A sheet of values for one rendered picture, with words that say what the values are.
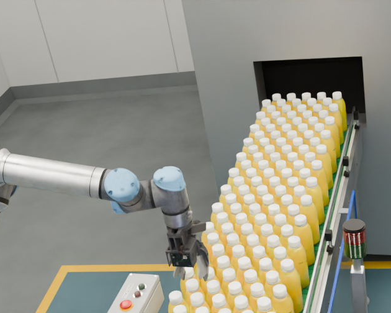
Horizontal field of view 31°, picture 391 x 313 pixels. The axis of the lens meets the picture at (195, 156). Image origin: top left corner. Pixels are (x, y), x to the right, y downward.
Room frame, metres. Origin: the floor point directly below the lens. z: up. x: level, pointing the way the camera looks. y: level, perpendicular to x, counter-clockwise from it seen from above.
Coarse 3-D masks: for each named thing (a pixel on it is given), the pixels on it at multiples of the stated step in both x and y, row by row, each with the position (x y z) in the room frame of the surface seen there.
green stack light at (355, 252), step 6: (366, 240) 1.59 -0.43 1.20; (348, 246) 1.58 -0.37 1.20; (354, 246) 1.57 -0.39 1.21; (360, 246) 1.57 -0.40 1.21; (366, 246) 1.58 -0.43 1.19; (348, 252) 1.58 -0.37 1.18; (354, 252) 1.57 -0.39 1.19; (360, 252) 1.57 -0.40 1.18; (366, 252) 1.58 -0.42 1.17; (354, 258) 1.57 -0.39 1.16; (360, 258) 1.57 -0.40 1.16
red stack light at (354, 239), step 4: (344, 232) 1.59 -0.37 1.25; (360, 232) 1.57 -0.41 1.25; (364, 232) 1.58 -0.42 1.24; (344, 236) 1.59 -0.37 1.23; (348, 236) 1.58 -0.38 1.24; (352, 236) 1.57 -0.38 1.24; (356, 236) 1.57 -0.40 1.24; (360, 236) 1.57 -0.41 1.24; (364, 236) 1.58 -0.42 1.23; (344, 240) 1.59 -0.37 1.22; (348, 240) 1.58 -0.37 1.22; (352, 240) 1.57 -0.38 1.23; (356, 240) 1.57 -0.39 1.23; (360, 240) 1.57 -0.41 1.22; (364, 240) 1.58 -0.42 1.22; (352, 244) 1.57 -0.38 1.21; (356, 244) 1.57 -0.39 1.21
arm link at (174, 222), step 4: (184, 212) 1.52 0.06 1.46; (188, 212) 1.54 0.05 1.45; (164, 216) 1.53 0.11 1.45; (168, 216) 1.52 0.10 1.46; (172, 216) 1.52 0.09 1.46; (176, 216) 1.52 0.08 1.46; (180, 216) 1.52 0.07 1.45; (184, 216) 1.52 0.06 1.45; (188, 216) 1.53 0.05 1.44; (164, 220) 1.54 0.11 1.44; (168, 220) 1.53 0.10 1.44; (172, 220) 1.52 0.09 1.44; (176, 220) 1.52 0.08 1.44; (180, 220) 1.52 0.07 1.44; (184, 220) 1.52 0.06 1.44; (188, 220) 1.53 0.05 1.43; (168, 224) 1.53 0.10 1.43; (172, 224) 1.52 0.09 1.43; (176, 224) 1.52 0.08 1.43; (180, 224) 1.52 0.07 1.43; (184, 224) 1.52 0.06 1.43; (172, 228) 1.53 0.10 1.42; (176, 228) 1.52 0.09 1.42
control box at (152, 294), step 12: (132, 276) 1.78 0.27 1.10; (144, 276) 1.76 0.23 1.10; (156, 276) 1.75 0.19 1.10; (132, 288) 1.72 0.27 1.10; (144, 288) 1.70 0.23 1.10; (156, 288) 1.73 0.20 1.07; (120, 300) 1.67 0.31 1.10; (132, 300) 1.66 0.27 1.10; (144, 300) 1.65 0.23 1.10; (156, 300) 1.71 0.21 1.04; (108, 312) 1.63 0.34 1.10; (120, 312) 1.62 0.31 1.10; (132, 312) 1.61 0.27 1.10; (144, 312) 1.63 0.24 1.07; (156, 312) 1.69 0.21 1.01
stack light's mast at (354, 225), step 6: (348, 222) 1.61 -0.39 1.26; (354, 222) 1.61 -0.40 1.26; (360, 222) 1.60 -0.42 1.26; (348, 228) 1.59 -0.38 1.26; (354, 228) 1.58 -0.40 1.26; (360, 228) 1.58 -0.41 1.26; (354, 264) 1.59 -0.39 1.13; (360, 264) 1.59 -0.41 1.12; (354, 270) 1.59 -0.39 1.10; (360, 270) 1.59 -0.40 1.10
